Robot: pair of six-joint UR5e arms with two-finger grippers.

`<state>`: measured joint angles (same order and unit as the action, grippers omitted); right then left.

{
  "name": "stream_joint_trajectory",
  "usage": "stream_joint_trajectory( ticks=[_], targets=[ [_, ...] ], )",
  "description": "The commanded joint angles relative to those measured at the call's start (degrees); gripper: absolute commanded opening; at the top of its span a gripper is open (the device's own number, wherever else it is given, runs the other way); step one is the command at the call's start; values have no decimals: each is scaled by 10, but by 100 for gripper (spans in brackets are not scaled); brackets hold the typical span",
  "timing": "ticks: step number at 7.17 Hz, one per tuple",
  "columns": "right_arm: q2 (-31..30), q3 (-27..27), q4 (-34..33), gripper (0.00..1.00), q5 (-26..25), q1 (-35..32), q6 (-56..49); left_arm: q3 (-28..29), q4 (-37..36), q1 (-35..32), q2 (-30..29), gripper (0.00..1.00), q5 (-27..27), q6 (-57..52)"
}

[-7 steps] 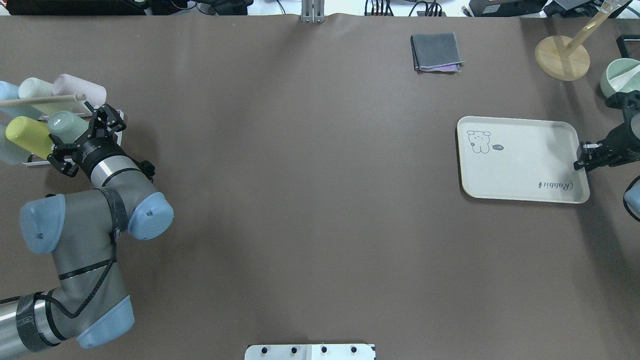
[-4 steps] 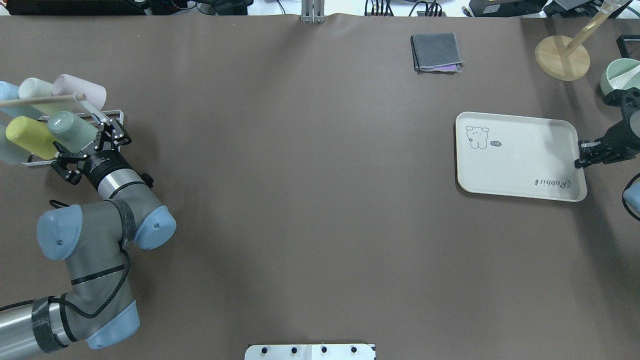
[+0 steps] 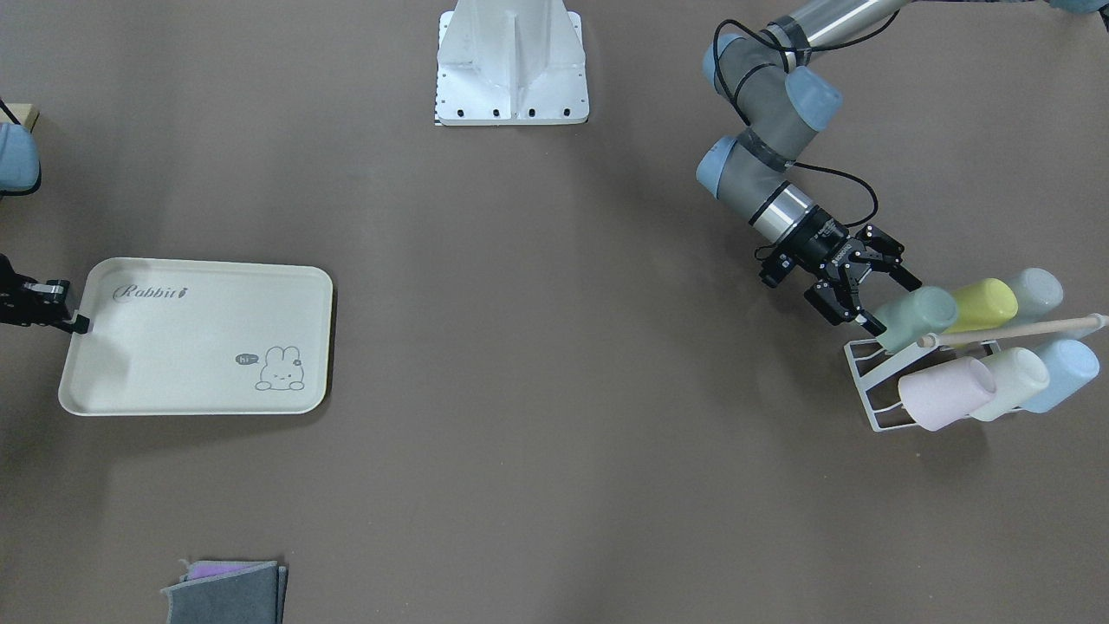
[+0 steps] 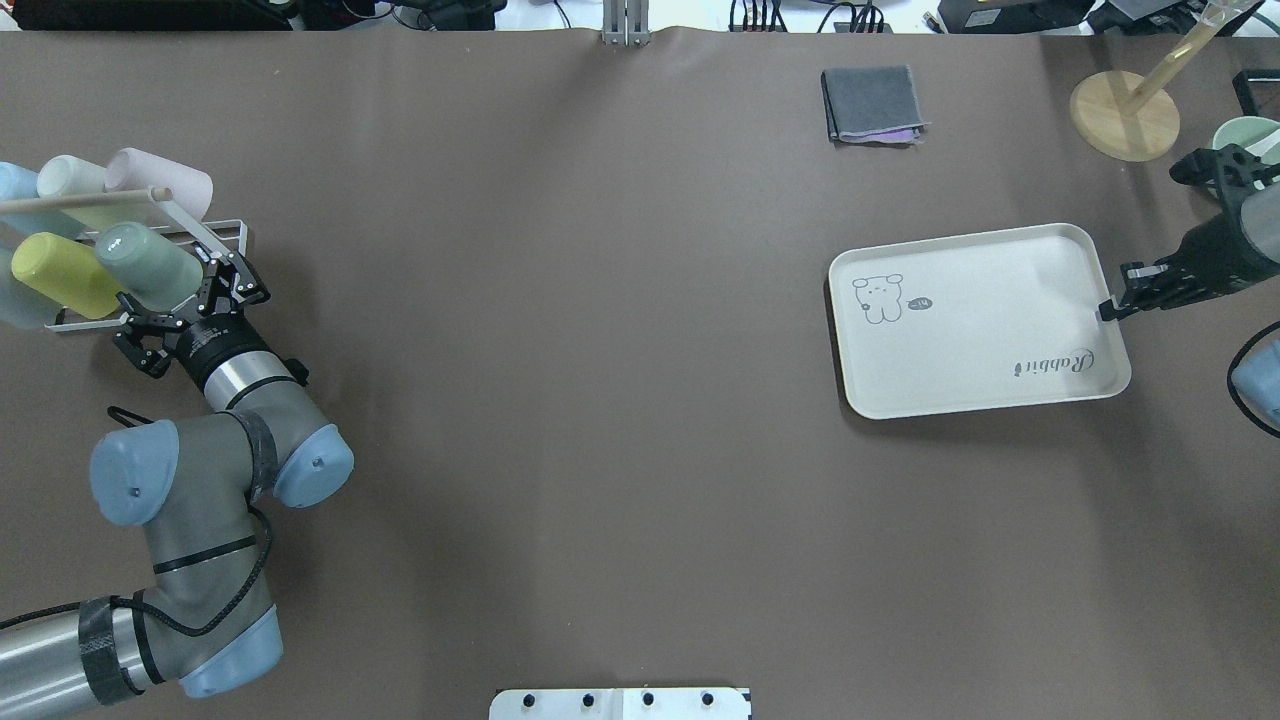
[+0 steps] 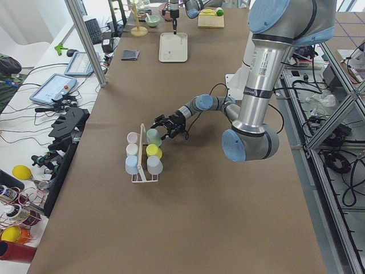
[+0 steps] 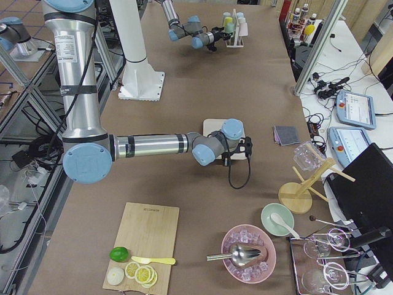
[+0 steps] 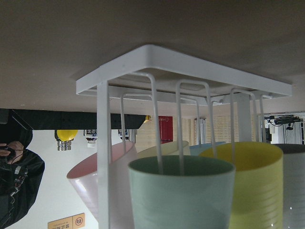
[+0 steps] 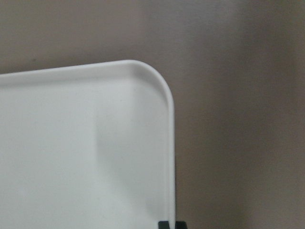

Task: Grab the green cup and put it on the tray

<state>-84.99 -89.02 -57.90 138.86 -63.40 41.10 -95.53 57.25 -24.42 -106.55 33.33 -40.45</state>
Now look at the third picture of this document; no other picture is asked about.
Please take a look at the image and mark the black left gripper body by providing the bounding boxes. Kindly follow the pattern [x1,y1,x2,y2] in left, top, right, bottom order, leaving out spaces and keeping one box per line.
[759,212,876,300]

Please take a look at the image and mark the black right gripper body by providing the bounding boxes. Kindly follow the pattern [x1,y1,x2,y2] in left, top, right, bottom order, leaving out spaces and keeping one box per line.
[1,254,70,328]

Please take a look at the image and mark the green cup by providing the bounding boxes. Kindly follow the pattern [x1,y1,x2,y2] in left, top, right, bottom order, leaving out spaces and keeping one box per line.
[872,287,958,352]

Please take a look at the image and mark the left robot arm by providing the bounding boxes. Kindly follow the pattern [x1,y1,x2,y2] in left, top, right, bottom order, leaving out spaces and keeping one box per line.
[696,1,924,337]

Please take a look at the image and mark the cream rabbit tray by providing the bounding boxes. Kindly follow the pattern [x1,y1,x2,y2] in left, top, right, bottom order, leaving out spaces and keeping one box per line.
[58,257,334,416]

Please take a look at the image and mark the yellow cup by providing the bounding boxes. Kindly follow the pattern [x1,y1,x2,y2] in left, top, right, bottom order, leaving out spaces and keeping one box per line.
[945,277,1019,335]

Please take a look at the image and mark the pink cup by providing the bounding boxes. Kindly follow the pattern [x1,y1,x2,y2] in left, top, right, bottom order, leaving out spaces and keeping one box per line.
[898,358,997,432]

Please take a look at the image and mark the pale grey-blue cup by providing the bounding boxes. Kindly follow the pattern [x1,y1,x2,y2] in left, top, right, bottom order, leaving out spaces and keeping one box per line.
[1003,266,1065,325]

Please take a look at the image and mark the cream white cup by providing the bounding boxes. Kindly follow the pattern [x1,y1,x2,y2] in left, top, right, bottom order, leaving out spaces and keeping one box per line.
[969,347,1050,422]

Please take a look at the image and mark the light blue cup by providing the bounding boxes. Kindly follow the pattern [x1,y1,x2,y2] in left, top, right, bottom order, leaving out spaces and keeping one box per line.
[1021,339,1100,413]

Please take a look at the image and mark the folded grey cloth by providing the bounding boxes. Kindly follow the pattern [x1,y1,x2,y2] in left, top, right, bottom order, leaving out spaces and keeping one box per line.
[161,560,288,623]

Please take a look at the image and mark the white wire cup rack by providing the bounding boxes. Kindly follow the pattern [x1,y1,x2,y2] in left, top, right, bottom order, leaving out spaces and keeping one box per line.
[845,315,1106,432]

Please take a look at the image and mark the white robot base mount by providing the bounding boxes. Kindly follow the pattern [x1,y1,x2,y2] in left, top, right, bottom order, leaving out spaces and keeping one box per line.
[433,1,590,127]

